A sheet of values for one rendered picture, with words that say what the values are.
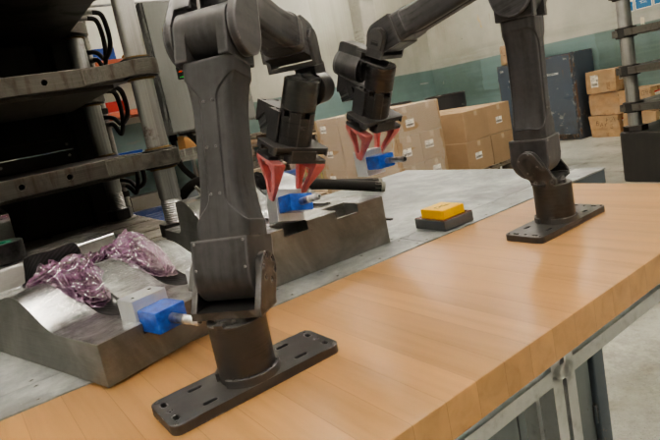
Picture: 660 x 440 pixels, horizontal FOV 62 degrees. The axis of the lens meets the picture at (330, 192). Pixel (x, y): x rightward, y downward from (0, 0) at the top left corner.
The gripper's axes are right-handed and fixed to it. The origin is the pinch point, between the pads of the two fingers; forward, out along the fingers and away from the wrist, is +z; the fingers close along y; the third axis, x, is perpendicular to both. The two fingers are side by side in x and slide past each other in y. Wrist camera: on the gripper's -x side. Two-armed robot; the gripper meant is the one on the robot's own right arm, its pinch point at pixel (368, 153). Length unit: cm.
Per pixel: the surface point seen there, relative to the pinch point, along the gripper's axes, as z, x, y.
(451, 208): 1.7, 22.3, -2.0
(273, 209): -2.3, 11.6, 30.9
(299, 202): -5.5, 15.9, 28.9
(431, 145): 162, -216, -281
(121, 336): -2, 26, 61
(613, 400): 84, 46, -76
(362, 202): -0.7, 15.4, 14.4
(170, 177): 27, -54, 24
